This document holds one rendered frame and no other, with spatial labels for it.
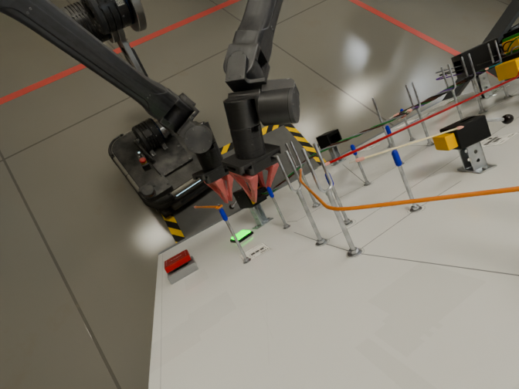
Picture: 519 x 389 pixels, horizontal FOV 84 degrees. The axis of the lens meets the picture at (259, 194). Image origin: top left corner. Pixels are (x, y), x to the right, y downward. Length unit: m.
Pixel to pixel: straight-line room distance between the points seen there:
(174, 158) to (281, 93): 1.40
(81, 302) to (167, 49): 2.28
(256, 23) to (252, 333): 0.49
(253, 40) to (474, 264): 0.45
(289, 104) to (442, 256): 0.30
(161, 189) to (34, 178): 1.07
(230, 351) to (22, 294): 1.89
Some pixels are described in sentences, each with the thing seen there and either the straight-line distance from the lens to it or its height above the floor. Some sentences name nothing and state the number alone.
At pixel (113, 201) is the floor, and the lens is 2.13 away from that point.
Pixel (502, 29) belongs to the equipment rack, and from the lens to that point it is 1.29.
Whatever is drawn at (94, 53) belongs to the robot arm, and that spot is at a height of 1.37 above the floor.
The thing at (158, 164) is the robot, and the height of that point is 0.26.
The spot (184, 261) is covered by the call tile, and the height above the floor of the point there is 1.13.
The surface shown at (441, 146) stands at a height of 1.34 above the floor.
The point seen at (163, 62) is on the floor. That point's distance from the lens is 3.01.
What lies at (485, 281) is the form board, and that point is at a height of 1.44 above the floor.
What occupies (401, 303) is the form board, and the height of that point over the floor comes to 1.41.
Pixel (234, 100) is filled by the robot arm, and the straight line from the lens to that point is 0.51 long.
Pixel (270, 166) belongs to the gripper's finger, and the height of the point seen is 1.21.
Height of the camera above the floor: 1.66
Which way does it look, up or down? 60 degrees down
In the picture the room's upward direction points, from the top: straight up
